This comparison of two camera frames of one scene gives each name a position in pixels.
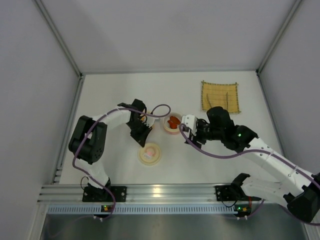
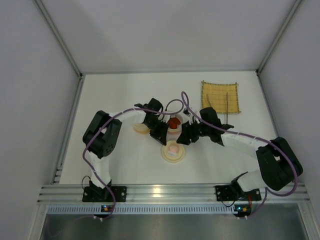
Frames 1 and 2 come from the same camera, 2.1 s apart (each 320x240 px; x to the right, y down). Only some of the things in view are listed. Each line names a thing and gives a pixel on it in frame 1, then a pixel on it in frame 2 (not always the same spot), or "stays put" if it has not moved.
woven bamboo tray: x=223 y=95 stays put
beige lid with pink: x=150 y=154 -> x=173 y=152
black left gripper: x=139 y=127 -> x=157 y=128
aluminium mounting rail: x=57 y=193 stays put
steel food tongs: x=226 y=98 stays put
